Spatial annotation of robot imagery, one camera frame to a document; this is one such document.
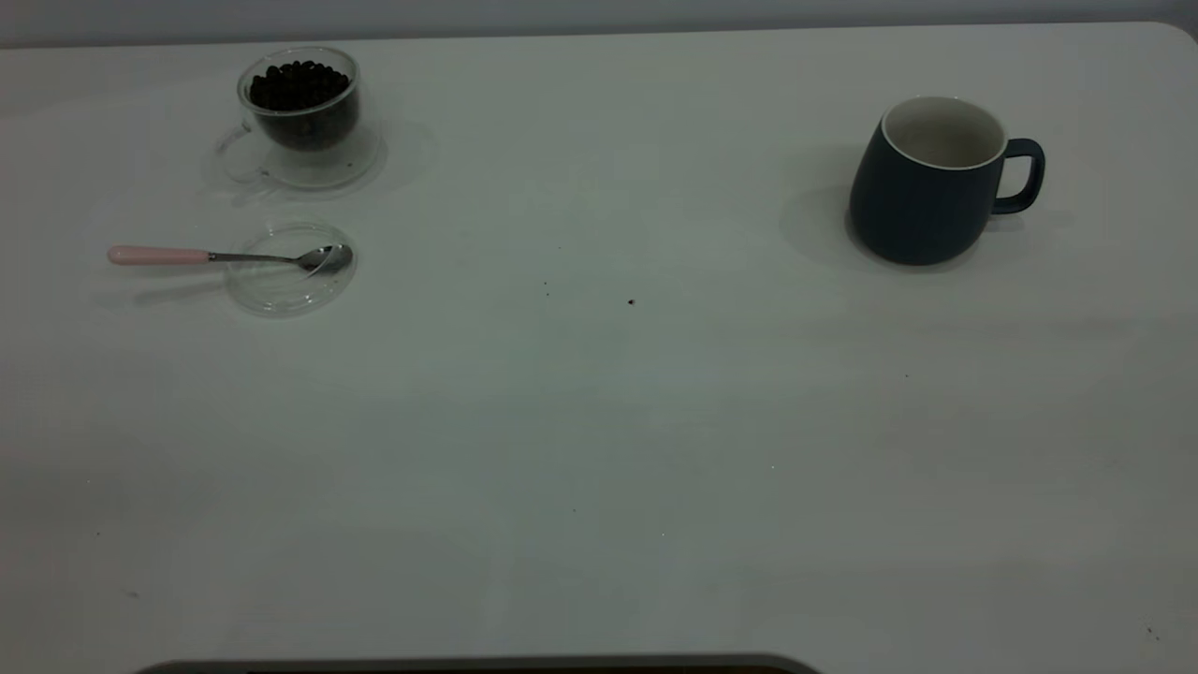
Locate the dark grey ceramic mug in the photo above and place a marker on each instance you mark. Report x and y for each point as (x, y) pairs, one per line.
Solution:
(913, 211)

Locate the clear round glass lid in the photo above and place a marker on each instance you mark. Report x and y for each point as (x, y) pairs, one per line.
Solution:
(281, 292)

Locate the heap of dark coffee beans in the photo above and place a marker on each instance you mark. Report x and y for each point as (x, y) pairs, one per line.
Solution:
(299, 89)

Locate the clear glass saucer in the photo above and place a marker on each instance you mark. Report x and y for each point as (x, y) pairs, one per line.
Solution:
(360, 167)

